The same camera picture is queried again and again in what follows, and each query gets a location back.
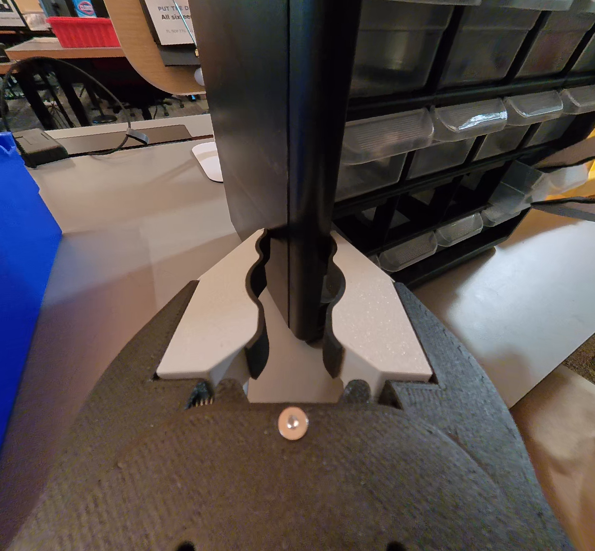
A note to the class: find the set of clear cabinet drawers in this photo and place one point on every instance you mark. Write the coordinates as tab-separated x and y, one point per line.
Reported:
395	48

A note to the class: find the curved wooden panel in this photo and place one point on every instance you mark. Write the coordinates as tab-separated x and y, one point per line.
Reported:
130	48

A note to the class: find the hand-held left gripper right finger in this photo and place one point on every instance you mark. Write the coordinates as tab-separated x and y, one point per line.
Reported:
381	327

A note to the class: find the clear plastic drawer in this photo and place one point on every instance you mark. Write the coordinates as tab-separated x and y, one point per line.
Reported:
511	193

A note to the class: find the grey desk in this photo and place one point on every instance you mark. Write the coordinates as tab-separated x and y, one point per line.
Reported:
116	216

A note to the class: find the black power brick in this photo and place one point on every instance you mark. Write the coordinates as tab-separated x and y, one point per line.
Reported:
39	146

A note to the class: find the blue plastic bin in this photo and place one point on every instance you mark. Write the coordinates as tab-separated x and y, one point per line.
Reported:
23	258

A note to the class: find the white metal display stand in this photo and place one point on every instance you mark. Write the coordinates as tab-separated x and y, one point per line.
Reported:
207	160

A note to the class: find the black drawer organizer cabinet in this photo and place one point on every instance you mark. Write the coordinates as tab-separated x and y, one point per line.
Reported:
246	95

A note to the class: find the red plastic bin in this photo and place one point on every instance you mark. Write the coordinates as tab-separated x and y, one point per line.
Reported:
83	32

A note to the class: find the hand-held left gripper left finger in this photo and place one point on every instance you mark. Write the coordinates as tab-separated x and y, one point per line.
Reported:
209	327

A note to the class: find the wooden table with black legs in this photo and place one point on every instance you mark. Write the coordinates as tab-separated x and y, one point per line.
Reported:
46	51

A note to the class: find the wipes canister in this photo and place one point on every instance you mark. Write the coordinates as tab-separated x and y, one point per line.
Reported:
83	4

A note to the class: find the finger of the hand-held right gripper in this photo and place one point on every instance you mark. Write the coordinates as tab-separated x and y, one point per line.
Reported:
576	211
569	176

